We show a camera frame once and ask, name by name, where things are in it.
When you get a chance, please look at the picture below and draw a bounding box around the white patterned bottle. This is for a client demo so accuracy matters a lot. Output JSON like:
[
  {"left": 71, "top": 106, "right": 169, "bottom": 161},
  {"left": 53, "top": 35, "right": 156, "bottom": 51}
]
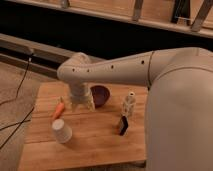
[{"left": 122, "top": 92, "right": 136, "bottom": 117}]

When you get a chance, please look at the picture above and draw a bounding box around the black eraser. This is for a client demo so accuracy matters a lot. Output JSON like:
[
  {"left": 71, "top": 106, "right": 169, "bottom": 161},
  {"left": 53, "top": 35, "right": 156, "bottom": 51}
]
[{"left": 118, "top": 116, "right": 128, "bottom": 136}]

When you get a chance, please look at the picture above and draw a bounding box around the purple bowl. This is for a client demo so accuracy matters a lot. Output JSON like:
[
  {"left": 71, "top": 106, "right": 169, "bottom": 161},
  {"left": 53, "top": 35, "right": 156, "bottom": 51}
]
[{"left": 91, "top": 85, "right": 110, "bottom": 108}]

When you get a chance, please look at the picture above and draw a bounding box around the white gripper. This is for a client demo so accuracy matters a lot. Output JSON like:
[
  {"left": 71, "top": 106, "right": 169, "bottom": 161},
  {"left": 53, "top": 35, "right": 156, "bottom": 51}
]
[{"left": 69, "top": 83, "right": 95, "bottom": 112}]

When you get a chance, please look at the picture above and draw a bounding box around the wooden table board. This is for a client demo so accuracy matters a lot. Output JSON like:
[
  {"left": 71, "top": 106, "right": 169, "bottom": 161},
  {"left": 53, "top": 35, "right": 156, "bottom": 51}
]
[{"left": 18, "top": 82, "right": 147, "bottom": 171}]

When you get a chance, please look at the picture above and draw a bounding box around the orange toy carrot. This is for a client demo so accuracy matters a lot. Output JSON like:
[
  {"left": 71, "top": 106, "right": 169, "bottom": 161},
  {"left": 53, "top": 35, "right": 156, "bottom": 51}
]
[{"left": 52, "top": 98, "right": 65, "bottom": 120}]

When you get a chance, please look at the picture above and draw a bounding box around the wooden shelf rail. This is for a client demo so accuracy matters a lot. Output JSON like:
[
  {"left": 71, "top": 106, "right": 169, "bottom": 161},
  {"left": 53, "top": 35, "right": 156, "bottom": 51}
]
[{"left": 5, "top": 0, "right": 213, "bottom": 39}]

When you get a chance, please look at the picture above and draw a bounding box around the black cable left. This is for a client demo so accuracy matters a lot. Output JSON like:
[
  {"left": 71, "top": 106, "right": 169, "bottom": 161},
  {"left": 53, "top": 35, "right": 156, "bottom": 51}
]
[{"left": 0, "top": 52, "right": 36, "bottom": 150}]

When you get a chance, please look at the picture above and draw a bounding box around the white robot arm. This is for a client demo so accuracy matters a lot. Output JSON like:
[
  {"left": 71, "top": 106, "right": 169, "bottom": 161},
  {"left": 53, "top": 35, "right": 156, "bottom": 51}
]
[{"left": 57, "top": 47, "right": 213, "bottom": 171}]

